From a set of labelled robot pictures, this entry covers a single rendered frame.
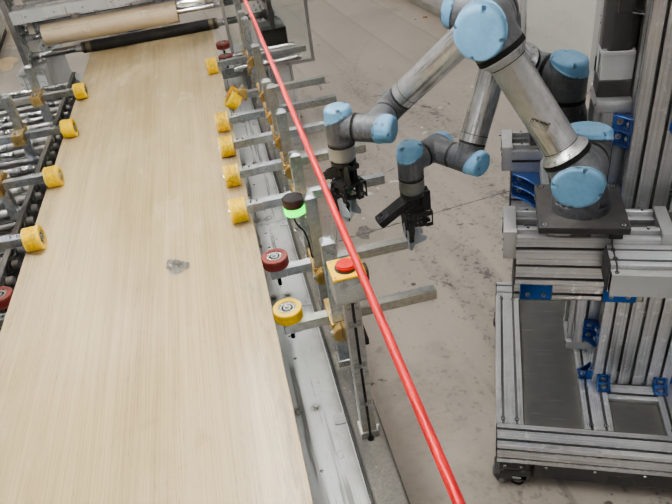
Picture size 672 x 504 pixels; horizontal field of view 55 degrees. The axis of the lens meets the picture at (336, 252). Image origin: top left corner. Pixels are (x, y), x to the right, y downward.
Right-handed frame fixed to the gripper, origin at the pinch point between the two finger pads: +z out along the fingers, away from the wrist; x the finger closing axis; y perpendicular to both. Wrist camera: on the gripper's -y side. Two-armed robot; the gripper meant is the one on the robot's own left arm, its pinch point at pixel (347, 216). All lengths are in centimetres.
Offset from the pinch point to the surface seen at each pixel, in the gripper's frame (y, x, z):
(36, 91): -208, -51, 0
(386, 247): 4.6, 9.7, 13.6
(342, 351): 24.5, -20.9, 23.6
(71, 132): -149, -49, 4
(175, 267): -22, -48, 7
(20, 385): -4, -97, 9
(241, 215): -30.7, -21.4, 4.5
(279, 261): -4.8, -22.1, 8.2
